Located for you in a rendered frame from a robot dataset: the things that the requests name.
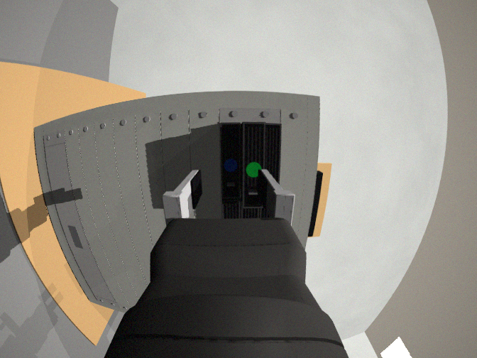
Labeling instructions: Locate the orange flat board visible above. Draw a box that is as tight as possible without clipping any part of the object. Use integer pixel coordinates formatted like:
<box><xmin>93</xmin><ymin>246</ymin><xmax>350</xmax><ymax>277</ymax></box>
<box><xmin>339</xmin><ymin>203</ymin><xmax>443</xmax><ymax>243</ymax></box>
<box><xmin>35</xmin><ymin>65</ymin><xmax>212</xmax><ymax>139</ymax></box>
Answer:
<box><xmin>0</xmin><ymin>62</ymin><xmax>146</xmax><ymax>346</ymax></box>

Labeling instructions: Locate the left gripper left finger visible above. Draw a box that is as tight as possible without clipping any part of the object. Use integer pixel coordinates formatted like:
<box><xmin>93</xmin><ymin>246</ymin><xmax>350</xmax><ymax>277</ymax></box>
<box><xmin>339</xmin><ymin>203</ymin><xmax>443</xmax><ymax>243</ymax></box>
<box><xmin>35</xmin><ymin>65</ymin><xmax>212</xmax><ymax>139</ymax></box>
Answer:
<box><xmin>162</xmin><ymin>170</ymin><xmax>202</xmax><ymax>226</ymax></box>

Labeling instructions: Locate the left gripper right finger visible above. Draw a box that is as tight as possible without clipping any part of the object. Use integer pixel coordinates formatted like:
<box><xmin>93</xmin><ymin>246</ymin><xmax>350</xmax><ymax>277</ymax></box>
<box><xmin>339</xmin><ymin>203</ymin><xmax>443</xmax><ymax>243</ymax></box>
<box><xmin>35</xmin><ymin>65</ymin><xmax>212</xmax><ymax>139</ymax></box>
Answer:
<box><xmin>258</xmin><ymin>169</ymin><xmax>295</xmax><ymax>226</ymax></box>

